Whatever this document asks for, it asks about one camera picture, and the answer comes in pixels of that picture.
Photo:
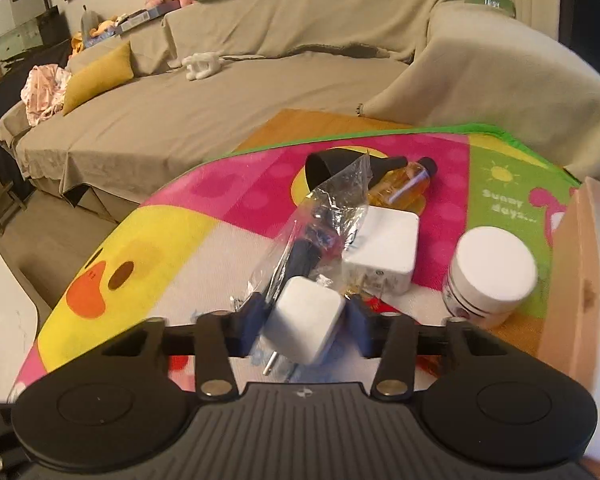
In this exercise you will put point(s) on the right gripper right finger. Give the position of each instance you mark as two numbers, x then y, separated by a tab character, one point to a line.
390	339

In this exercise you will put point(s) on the green label box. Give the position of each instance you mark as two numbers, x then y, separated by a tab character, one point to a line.
506	6

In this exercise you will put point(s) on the beige covered sofa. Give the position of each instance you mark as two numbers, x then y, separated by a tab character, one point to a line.
423	63

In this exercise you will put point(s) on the small white charger plug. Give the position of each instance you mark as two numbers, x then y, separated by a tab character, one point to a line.
302	323

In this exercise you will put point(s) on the amber liquid bottle black cap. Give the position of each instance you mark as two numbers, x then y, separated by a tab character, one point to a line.
400	188

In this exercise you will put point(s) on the large white power adapter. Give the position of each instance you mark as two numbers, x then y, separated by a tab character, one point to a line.
382	255

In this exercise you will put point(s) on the clear plastic bag with item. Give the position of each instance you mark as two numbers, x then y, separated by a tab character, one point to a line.
320	229

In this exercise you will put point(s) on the black cone-shaped object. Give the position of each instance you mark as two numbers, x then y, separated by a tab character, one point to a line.
320	166

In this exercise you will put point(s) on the mustard yellow cushion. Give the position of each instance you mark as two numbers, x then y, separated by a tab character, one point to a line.
108	72

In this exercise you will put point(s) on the pink cardboard box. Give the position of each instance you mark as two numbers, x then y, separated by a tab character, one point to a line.
570	341

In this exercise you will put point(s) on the white lidded cream jar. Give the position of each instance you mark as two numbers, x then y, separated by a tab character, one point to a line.
490	275

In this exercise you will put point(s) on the white small toy on sofa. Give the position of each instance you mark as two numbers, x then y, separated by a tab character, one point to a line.
202	65

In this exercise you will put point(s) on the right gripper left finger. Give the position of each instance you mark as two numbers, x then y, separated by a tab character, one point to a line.
220	337

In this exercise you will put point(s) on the pink crumpled cloth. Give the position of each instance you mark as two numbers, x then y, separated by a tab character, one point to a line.
43	94

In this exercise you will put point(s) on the colourful duck play mat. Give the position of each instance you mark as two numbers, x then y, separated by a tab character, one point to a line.
192	247

